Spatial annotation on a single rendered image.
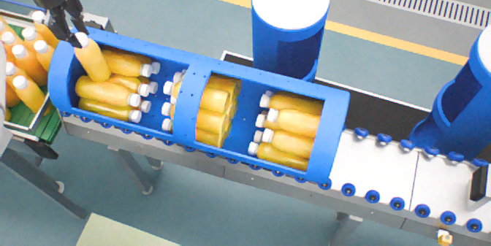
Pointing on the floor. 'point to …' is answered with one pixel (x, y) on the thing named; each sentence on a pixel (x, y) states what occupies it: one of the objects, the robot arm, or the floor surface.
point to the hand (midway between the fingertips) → (77, 33)
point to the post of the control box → (39, 185)
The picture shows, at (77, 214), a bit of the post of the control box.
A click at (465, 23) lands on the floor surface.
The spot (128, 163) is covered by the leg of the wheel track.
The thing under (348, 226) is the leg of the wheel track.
